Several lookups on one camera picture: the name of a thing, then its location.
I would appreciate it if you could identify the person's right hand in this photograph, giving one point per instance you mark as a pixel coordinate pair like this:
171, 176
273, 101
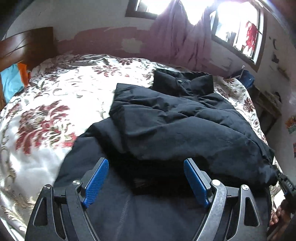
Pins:
282, 213

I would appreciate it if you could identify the blue backpack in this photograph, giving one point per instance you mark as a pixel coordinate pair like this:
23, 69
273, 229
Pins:
245, 77

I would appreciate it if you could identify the colourful wall sticker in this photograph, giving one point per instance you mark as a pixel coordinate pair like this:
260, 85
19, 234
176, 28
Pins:
291, 124

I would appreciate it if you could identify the brown wooden headboard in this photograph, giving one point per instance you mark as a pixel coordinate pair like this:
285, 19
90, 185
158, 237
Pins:
27, 50

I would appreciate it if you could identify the black puffer jacket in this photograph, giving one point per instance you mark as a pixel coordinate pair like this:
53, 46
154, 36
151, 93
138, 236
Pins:
148, 135

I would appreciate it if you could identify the wooden desk with shelves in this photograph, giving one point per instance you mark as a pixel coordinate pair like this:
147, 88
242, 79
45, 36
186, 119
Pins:
269, 110

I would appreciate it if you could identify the dark framed window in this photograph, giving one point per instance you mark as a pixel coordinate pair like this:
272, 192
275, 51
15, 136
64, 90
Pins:
228, 25

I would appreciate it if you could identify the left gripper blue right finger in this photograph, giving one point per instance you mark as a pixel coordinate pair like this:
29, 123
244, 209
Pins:
231, 213

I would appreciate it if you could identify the red garment outside window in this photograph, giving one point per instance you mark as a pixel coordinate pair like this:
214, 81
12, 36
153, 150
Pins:
251, 37

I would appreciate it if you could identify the orange blue brown pillow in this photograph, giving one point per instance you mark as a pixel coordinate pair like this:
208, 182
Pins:
14, 79

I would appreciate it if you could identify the purple window curtain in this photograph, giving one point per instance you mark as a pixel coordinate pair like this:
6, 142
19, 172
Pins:
181, 36

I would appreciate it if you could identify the floral satin bed quilt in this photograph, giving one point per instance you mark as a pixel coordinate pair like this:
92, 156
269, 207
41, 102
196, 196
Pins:
65, 96

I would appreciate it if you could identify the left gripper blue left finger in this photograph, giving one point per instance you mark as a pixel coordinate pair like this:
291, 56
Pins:
60, 214

